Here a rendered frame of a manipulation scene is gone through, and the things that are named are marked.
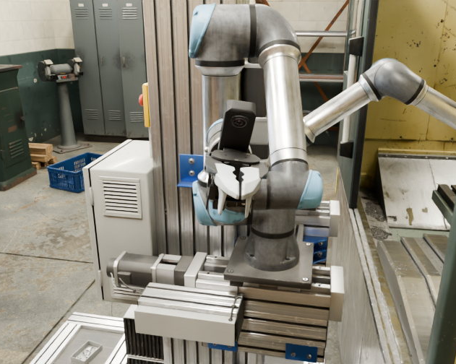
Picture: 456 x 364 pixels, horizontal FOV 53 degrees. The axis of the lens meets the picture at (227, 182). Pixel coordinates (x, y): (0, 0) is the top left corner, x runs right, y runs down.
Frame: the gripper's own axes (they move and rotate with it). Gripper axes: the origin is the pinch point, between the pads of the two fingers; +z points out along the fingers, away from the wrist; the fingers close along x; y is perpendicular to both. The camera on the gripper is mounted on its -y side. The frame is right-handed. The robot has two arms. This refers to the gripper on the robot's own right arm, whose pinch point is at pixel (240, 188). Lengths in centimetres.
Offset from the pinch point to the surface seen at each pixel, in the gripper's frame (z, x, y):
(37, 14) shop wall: -595, 224, 11
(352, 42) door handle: -148, -57, -17
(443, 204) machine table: -130, -108, 45
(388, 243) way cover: -125, -86, 65
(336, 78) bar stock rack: -475, -151, 29
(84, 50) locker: -563, 154, 46
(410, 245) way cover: -118, -92, 61
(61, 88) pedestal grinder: -534, 173, 92
